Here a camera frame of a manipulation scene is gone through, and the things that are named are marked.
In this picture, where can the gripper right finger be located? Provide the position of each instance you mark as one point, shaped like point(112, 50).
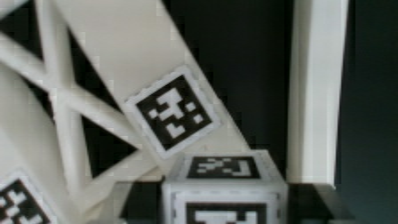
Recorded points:
point(316, 206)

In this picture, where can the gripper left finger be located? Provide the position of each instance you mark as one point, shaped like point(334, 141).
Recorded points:
point(132, 204)

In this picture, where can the white tagged cube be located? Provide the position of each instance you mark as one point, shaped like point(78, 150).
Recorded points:
point(224, 189)

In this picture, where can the white chair back frame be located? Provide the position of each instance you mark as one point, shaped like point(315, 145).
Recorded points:
point(76, 143)

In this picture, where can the white front rail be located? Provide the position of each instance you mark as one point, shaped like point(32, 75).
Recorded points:
point(318, 36)

